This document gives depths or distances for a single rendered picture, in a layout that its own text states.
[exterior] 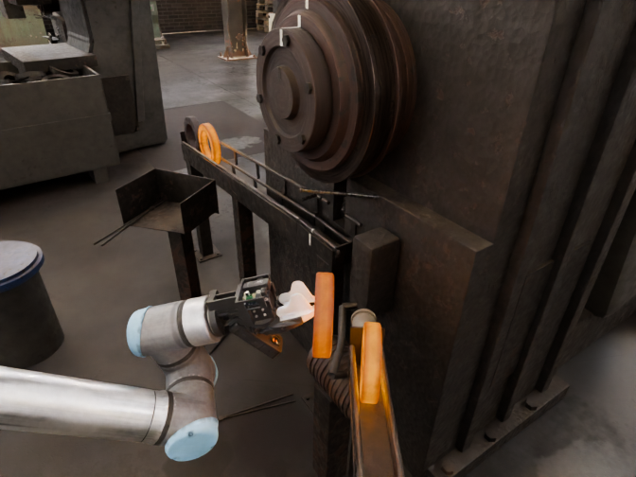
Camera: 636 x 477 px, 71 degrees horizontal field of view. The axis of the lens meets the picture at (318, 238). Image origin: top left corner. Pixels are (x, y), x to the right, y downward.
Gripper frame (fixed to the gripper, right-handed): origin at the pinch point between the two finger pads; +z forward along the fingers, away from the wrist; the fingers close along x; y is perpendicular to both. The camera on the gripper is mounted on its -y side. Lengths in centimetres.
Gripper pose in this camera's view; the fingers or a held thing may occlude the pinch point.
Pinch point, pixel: (322, 306)
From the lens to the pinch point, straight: 81.8
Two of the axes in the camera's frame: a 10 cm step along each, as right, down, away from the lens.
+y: -2.6, -8.3, -4.9
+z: 9.7, -2.1, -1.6
